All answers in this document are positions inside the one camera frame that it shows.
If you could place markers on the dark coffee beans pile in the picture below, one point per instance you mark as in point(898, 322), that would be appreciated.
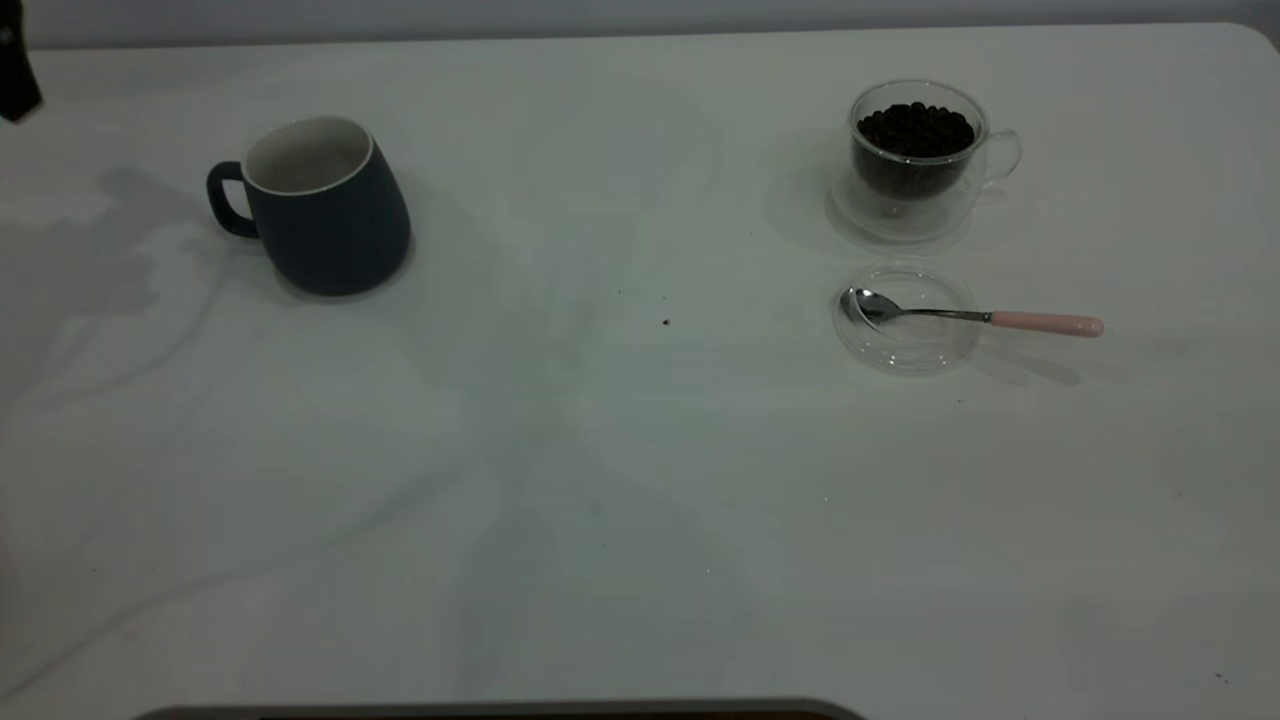
point(915, 140)

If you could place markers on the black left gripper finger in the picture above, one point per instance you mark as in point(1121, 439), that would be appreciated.
point(15, 70)

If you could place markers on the clear glass saucer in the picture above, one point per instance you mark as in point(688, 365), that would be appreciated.
point(850, 226)

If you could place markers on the dark blue ceramic mug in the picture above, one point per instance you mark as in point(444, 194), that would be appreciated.
point(330, 230)

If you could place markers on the clear glass round dish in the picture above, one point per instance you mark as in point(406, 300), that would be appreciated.
point(900, 352)

